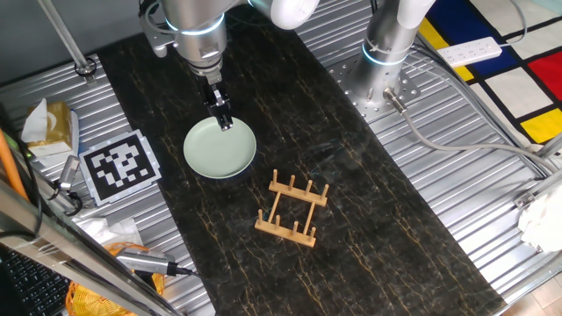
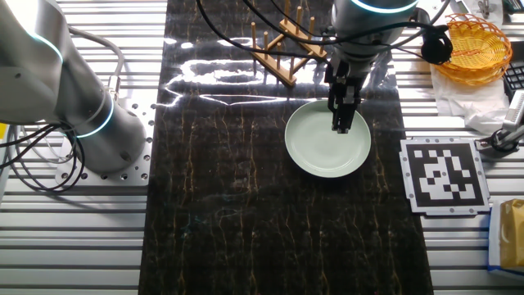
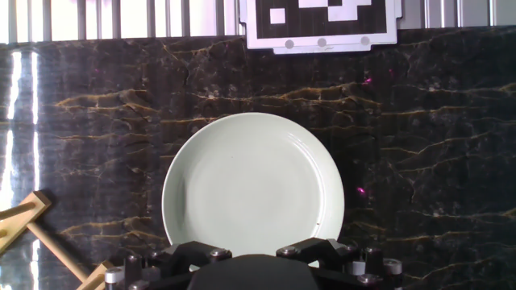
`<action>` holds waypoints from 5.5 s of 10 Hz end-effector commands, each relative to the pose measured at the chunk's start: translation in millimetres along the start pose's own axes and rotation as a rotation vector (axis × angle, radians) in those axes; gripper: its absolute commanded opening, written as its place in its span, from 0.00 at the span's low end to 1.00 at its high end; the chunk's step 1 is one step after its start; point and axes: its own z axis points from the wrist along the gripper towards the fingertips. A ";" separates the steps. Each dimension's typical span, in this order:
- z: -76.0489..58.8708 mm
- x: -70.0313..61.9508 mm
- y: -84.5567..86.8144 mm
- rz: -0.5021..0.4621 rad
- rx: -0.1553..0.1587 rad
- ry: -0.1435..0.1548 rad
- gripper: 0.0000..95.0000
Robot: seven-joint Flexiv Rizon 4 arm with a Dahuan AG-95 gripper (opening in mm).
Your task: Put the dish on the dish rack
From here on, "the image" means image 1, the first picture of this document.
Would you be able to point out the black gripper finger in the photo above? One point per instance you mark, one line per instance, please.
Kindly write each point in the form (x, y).
(225, 119)
(213, 110)

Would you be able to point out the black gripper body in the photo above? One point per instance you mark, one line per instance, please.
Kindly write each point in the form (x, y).
(215, 94)

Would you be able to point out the pale green dish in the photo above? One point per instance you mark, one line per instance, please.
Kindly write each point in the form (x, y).
(219, 151)

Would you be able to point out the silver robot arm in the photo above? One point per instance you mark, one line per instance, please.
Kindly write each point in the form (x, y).
(197, 39)

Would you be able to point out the wooden dish rack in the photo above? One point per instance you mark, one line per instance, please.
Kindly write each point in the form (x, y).
(298, 194)

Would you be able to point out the black white marker board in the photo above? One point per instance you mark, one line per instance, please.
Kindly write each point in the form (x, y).
(118, 167)

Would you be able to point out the white plastic bag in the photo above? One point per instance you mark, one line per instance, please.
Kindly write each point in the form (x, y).
(114, 230)

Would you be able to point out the gold tissue box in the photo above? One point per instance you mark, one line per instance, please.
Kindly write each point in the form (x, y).
(57, 127)

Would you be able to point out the thin metal pole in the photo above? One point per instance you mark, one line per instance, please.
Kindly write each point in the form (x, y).
(66, 37)

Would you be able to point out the black marble table mat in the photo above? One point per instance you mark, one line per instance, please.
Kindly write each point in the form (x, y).
(351, 272)

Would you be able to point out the orange tube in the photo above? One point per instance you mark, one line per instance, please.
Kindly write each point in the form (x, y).
(9, 167)

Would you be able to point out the yellow wicker basket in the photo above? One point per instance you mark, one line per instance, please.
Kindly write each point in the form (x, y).
(88, 303)

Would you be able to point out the black keyboard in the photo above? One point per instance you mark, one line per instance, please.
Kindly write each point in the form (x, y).
(30, 285)

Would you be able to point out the white power strip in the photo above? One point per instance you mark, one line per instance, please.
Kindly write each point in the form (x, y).
(470, 52)

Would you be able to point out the white crumpled cloth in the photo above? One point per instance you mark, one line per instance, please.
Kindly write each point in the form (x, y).
(542, 219)

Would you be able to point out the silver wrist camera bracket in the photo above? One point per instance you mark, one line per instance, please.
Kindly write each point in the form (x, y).
(156, 41)

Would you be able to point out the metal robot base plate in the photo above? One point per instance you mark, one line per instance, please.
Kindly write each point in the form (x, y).
(377, 109)

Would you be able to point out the large aluminium frame beam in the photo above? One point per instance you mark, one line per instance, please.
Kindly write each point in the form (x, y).
(44, 246)

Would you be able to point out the aluminium frame strut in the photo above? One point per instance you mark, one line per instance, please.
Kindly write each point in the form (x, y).
(533, 193)

